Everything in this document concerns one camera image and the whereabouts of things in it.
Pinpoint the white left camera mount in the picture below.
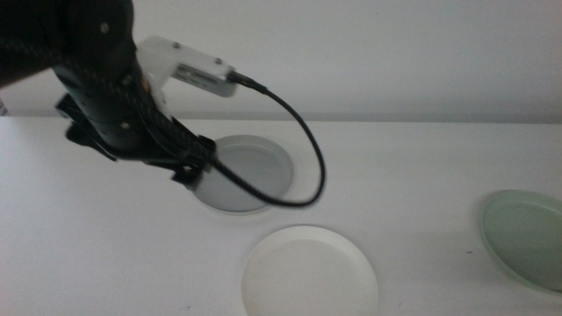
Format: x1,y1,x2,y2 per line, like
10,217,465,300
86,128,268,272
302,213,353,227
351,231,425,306
134,34,236,120

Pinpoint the black braided camera cable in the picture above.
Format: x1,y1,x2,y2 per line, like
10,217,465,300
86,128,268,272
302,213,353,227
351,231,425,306
0,34,327,208

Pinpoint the pale green shallow bowl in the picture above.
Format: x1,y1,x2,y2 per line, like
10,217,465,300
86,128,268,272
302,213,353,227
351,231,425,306
480,189,562,294

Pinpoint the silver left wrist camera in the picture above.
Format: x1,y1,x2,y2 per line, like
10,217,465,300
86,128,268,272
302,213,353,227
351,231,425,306
170,63,239,98

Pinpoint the grey shallow bowl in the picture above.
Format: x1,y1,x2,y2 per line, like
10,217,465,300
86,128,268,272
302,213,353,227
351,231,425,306
191,133,295,215

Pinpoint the white backdrop panel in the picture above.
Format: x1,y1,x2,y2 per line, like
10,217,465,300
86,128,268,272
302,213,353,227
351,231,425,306
0,0,562,124

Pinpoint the white shallow bowl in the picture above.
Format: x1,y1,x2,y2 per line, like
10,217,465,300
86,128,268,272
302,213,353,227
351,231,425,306
240,225,379,316

